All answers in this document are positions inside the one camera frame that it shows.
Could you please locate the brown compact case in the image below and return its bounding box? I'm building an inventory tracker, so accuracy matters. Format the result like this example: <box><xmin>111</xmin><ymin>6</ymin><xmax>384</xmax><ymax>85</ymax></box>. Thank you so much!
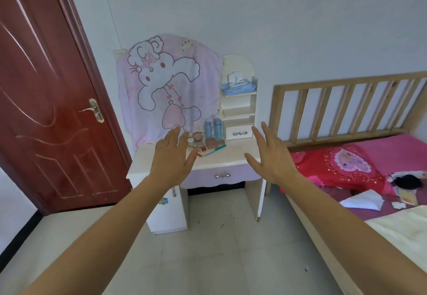
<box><xmin>204</xmin><ymin>137</ymin><xmax>227</xmax><ymax>150</ymax></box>

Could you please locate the person's right forearm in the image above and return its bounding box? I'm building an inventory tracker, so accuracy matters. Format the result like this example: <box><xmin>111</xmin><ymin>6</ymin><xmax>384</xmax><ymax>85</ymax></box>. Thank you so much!
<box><xmin>276</xmin><ymin>172</ymin><xmax>427</xmax><ymax>295</ymax></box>

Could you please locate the white shelf unit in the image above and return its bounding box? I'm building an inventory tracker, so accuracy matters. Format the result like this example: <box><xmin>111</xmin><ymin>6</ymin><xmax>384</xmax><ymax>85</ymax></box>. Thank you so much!
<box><xmin>218</xmin><ymin>55</ymin><xmax>259</xmax><ymax>141</ymax></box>

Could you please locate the person's left hand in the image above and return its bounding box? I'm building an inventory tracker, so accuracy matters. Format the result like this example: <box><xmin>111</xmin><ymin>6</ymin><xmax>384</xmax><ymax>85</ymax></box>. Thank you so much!
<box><xmin>149</xmin><ymin>126</ymin><xmax>198</xmax><ymax>189</ymax></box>

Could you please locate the yellow booklet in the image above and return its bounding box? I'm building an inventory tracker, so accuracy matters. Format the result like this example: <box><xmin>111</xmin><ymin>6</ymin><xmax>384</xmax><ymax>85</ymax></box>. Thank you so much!
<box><xmin>400</xmin><ymin>190</ymin><xmax>419</xmax><ymax>206</ymax></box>

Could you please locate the cream blanket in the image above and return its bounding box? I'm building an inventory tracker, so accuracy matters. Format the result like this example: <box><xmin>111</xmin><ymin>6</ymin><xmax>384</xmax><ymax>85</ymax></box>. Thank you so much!
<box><xmin>364</xmin><ymin>205</ymin><xmax>427</xmax><ymax>273</ymax></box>

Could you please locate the red wooden door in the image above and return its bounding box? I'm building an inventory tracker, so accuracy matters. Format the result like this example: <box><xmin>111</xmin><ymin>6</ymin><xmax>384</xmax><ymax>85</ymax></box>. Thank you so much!
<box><xmin>0</xmin><ymin>0</ymin><xmax>132</xmax><ymax>217</ymax></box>

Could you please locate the pink bedsheet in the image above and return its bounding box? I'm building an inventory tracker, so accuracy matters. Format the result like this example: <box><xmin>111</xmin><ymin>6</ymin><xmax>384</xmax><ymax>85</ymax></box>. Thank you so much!
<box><xmin>280</xmin><ymin>133</ymin><xmax>427</xmax><ymax>222</ymax></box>

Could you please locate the wooden bed frame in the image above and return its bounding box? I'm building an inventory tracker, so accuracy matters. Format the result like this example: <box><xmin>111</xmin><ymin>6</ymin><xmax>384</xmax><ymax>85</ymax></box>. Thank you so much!
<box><xmin>265</xmin><ymin>71</ymin><xmax>427</xmax><ymax>295</ymax></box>

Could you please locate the red patterned pillow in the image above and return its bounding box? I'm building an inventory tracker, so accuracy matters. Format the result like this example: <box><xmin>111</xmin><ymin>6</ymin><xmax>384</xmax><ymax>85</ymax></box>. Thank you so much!
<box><xmin>288</xmin><ymin>145</ymin><xmax>394</xmax><ymax>195</ymax></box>

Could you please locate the person's right hand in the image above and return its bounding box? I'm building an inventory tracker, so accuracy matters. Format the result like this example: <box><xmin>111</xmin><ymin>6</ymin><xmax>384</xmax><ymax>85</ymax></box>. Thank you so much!
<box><xmin>244</xmin><ymin>122</ymin><xmax>299</xmax><ymax>185</ymax></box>

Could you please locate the black and white cloth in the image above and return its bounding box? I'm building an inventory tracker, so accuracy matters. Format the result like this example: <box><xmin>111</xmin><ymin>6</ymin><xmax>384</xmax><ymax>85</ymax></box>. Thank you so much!
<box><xmin>387</xmin><ymin>171</ymin><xmax>427</xmax><ymax>195</ymax></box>

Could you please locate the small white drawer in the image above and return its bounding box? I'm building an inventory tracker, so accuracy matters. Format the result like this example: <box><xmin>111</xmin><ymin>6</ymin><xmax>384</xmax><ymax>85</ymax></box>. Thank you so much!
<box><xmin>225</xmin><ymin>125</ymin><xmax>255</xmax><ymax>140</ymax></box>

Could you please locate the person's left forearm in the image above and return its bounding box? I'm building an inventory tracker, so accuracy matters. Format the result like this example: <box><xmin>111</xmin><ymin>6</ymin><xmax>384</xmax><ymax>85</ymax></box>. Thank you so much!
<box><xmin>18</xmin><ymin>175</ymin><xmax>181</xmax><ymax>295</ymax></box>

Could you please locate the blue wet wipes pack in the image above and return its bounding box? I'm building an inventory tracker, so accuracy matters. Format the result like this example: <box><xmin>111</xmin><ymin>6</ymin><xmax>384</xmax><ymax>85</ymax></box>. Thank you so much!
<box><xmin>220</xmin><ymin>71</ymin><xmax>257</xmax><ymax>97</ymax></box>

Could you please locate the white dressing table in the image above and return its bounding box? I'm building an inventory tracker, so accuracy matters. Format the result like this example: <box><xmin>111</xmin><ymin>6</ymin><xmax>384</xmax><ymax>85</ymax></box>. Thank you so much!
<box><xmin>126</xmin><ymin>55</ymin><xmax>267</xmax><ymax>235</ymax></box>

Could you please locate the red door frame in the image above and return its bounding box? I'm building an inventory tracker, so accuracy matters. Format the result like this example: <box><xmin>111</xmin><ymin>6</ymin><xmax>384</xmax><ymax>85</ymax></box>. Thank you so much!
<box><xmin>47</xmin><ymin>0</ymin><xmax>134</xmax><ymax>172</ymax></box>

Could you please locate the white paper sheet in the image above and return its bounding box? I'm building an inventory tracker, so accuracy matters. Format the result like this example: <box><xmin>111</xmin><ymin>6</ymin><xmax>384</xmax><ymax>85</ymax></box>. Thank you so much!
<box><xmin>340</xmin><ymin>190</ymin><xmax>384</xmax><ymax>211</ymax></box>

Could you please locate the teal comb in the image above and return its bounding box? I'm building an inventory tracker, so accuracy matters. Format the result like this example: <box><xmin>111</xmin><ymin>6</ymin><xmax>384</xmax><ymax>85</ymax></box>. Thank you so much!
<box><xmin>203</xmin><ymin>144</ymin><xmax>227</xmax><ymax>157</ymax></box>

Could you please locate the brass door handle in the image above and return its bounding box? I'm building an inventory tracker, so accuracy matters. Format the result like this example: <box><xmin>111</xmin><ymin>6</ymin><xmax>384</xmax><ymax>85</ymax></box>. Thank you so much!
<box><xmin>78</xmin><ymin>98</ymin><xmax>105</xmax><ymax>123</ymax></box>

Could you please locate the purple table drawer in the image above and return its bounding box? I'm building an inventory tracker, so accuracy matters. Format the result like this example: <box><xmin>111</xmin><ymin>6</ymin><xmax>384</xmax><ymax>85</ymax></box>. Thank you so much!
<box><xmin>180</xmin><ymin>164</ymin><xmax>262</xmax><ymax>189</ymax></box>

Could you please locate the pink cartoon blanket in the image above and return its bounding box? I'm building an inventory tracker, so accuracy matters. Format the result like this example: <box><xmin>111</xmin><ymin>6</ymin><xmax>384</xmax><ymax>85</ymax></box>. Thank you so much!
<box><xmin>116</xmin><ymin>35</ymin><xmax>223</xmax><ymax>152</ymax></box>

